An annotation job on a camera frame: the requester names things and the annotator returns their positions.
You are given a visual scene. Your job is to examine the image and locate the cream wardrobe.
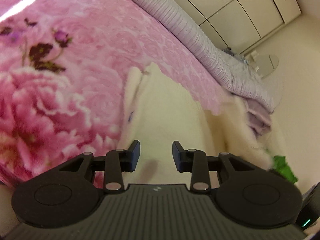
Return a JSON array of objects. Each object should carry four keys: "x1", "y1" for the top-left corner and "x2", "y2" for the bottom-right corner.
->
[{"x1": 154, "y1": 0, "x2": 302, "y2": 55}]

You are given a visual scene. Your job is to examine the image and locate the pink floral blanket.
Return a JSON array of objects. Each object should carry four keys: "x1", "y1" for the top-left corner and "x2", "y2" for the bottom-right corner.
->
[{"x1": 0, "y1": 0, "x2": 233, "y2": 188}]

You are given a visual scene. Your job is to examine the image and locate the green cloth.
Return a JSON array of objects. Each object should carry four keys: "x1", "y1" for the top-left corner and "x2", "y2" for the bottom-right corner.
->
[{"x1": 268, "y1": 155, "x2": 298, "y2": 183}]

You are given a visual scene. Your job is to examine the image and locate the lilac striped bed sheet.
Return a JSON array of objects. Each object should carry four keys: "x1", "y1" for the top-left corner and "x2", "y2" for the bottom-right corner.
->
[{"x1": 105, "y1": 0, "x2": 276, "y2": 113}]

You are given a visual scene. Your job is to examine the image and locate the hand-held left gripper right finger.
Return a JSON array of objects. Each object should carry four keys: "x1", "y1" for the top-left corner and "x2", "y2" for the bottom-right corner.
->
[{"x1": 172, "y1": 141, "x2": 253, "y2": 194}]

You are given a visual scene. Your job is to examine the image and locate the cream white towel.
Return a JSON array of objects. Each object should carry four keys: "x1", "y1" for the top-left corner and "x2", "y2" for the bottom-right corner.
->
[{"x1": 117, "y1": 62, "x2": 273, "y2": 188}]

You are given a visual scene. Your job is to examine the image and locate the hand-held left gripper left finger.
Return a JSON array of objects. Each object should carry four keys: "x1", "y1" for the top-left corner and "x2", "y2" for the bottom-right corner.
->
[{"x1": 59, "y1": 140, "x2": 141, "y2": 194}]

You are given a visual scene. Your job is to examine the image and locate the lilac cloth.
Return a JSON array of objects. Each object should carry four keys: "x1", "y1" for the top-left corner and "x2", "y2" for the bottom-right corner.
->
[{"x1": 244, "y1": 97, "x2": 273, "y2": 136}]

